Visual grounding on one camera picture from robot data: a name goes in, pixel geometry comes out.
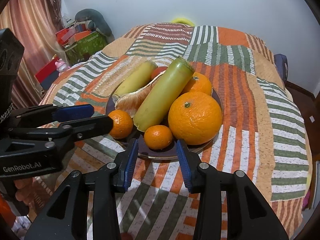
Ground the small tangerine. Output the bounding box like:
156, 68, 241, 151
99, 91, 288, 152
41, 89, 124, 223
108, 109, 133, 139
144, 125, 173, 150

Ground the peeled pomelo segment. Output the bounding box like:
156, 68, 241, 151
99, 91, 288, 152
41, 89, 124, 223
112, 71, 165, 118

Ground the large orange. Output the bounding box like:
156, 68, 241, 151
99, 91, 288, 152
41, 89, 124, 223
168, 92, 223, 145
181, 72, 213, 95

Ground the sugarcane piece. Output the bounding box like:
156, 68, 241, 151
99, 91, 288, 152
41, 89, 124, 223
114, 61, 157, 97
133, 57, 195, 132

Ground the red tomato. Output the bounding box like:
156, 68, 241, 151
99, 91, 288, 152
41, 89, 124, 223
151, 67, 167, 80

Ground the person's left hand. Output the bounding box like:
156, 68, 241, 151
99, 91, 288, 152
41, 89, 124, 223
14, 178, 36, 209

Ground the red gift box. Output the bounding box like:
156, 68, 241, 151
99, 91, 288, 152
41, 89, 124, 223
35, 56, 59, 90

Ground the dark red jujube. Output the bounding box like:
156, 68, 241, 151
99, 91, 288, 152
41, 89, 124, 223
120, 232, 133, 240

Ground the pink toy figure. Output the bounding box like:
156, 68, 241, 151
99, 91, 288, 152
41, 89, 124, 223
55, 59, 71, 74

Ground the green storage box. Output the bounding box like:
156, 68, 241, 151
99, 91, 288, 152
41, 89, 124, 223
65, 31, 107, 66

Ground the purple ceramic plate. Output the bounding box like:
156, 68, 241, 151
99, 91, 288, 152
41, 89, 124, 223
105, 88, 223, 161

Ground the striped patchwork bedspread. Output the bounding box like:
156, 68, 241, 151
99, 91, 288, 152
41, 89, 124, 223
34, 23, 311, 239

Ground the orange box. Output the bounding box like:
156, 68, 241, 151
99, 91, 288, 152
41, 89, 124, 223
69, 30, 91, 44

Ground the striped pink curtain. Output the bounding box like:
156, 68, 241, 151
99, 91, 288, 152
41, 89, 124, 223
1, 0, 66, 108

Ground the grey shark plush toy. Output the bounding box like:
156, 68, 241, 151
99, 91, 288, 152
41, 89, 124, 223
75, 9, 112, 37

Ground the yellow foam ring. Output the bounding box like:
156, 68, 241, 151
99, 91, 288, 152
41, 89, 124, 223
170, 17, 196, 27

